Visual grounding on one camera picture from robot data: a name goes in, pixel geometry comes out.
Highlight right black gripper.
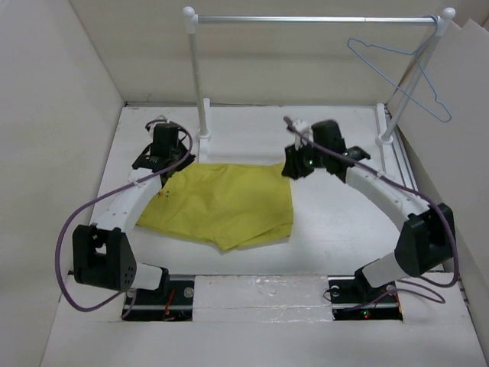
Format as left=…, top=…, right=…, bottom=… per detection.
left=281, top=138, right=329, bottom=180

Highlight yellow trousers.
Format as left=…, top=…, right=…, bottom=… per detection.
left=137, top=164, right=293, bottom=252

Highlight blue wire hanger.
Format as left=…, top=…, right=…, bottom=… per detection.
left=347, top=15, right=452, bottom=123

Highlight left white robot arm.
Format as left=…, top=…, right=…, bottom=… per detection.
left=72, top=119, right=195, bottom=304

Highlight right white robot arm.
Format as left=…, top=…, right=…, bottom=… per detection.
left=282, top=116, right=459, bottom=302

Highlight white and metal clothes rack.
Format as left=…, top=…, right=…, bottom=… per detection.
left=180, top=5, right=456, bottom=184

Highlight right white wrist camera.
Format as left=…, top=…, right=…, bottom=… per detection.
left=292, top=119, right=312, bottom=150

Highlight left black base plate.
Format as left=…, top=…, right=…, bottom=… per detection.
left=121, top=275, right=195, bottom=322

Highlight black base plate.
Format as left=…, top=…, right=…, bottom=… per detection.
left=121, top=275, right=195, bottom=322
left=323, top=276, right=403, bottom=321

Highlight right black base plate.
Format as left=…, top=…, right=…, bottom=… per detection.
left=323, top=276, right=403, bottom=321

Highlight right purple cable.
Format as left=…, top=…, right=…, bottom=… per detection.
left=283, top=116, right=460, bottom=310

